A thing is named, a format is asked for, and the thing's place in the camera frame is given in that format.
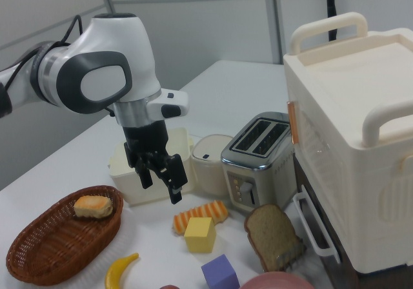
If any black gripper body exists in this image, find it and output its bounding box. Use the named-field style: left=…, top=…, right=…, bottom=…
left=121, top=120, right=172, bottom=169

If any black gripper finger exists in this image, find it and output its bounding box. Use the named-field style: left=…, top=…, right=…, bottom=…
left=157, top=153, right=189, bottom=205
left=135, top=155, right=154, bottom=190

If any long striped bread loaf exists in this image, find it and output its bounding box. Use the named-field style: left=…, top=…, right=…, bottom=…
left=173, top=200, right=230, bottom=235

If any small square bread roll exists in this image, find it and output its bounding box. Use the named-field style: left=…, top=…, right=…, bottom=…
left=73, top=194, right=114, bottom=219

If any brown bread slice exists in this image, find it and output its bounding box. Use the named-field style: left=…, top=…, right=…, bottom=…
left=244, top=204, right=307, bottom=272

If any brown wicker basket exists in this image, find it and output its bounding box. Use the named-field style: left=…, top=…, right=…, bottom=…
left=5, top=184, right=125, bottom=286

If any open cream plastic box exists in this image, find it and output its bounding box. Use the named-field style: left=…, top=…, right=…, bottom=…
left=108, top=126, right=196, bottom=206

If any small cream lidded container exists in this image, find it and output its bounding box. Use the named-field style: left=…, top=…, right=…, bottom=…
left=190, top=134, right=234, bottom=195

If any yellow foam cube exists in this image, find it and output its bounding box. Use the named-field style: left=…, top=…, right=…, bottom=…
left=183, top=217, right=217, bottom=254

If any silver two-slot toaster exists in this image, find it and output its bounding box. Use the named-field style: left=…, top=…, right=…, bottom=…
left=220, top=111, right=297, bottom=210

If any yellow toy banana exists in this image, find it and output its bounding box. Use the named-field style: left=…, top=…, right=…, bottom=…
left=105, top=252, right=140, bottom=289

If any purple foam cube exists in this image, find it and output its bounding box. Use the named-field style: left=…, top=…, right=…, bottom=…
left=201, top=254, right=240, bottom=289

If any dark brown cabinet base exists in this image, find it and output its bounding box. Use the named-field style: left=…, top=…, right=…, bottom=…
left=293, top=153, right=359, bottom=289

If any pink plate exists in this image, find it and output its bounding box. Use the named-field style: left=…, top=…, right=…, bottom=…
left=240, top=271, right=316, bottom=289

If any black vertical pole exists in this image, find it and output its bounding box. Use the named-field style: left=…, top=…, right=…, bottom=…
left=324, top=0, right=339, bottom=41

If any copper cabinet door handle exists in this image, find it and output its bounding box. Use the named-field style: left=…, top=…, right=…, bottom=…
left=287, top=101, right=299, bottom=145

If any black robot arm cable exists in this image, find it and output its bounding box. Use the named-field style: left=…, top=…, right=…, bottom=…
left=5, top=14, right=85, bottom=86

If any white loop drawer handle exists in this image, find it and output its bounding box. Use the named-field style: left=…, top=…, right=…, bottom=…
left=292, top=192, right=341, bottom=264

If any large cream handled cabinet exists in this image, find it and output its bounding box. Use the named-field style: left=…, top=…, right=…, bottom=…
left=283, top=11, right=413, bottom=275

